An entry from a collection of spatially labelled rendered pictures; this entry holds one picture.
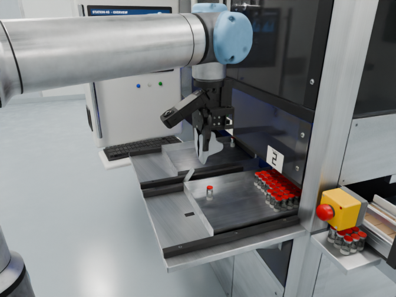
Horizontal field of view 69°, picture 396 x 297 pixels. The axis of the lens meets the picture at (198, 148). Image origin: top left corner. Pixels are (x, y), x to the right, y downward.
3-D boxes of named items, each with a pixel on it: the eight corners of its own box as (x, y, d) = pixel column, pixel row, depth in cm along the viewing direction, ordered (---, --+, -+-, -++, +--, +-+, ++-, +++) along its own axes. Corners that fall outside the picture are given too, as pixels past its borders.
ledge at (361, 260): (349, 228, 84) (350, 224, 84) (389, 260, 73) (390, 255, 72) (309, 240, 80) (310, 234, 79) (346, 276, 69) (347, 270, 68)
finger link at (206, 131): (211, 153, 68) (211, 117, 65) (204, 154, 68) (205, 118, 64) (204, 145, 72) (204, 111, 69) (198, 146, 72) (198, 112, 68)
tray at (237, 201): (269, 174, 110) (269, 166, 109) (316, 213, 88) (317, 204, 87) (183, 191, 100) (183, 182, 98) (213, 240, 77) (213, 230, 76)
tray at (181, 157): (230, 142, 139) (231, 135, 138) (258, 165, 117) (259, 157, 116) (161, 152, 129) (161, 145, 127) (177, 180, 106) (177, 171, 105)
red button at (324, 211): (324, 212, 73) (327, 198, 71) (337, 221, 69) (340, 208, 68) (312, 215, 72) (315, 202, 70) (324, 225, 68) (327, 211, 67)
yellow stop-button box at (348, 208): (339, 208, 77) (344, 185, 74) (361, 225, 71) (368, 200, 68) (316, 214, 75) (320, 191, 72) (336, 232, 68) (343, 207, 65)
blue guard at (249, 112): (155, 73, 247) (154, 51, 240) (303, 185, 80) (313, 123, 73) (154, 73, 247) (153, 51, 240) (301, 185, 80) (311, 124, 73)
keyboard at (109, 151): (174, 137, 165) (174, 133, 164) (184, 146, 154) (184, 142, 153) (102, 150, 149) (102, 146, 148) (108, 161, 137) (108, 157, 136)
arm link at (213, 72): (199, 62, 60) (187, 58, 67) (199, 84, 61) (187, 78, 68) (232, 60, 62) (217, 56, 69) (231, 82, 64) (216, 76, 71)
